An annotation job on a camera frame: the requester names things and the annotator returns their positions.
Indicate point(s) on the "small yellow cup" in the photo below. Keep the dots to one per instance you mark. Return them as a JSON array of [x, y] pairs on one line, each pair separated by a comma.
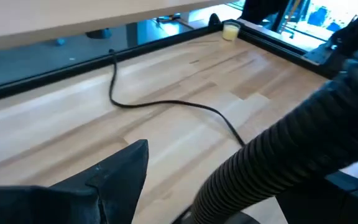
[[230, 31]]

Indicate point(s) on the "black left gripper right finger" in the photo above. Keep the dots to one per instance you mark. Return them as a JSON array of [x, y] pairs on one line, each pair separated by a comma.
[[337, 205]]

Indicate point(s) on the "beige wooden desk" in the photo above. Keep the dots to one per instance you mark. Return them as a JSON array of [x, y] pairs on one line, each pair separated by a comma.
[[73, 18]]

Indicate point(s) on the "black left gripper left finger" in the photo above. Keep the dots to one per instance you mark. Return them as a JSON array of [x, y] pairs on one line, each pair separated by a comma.
[[73, 202]]

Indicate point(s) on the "black aluminium table frame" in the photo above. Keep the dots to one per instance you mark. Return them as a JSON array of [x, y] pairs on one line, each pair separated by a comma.
[[73, 70]]

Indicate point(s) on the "black gooseneck desk lamp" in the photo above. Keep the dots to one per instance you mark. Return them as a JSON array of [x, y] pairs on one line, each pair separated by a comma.
[[291, 149]]

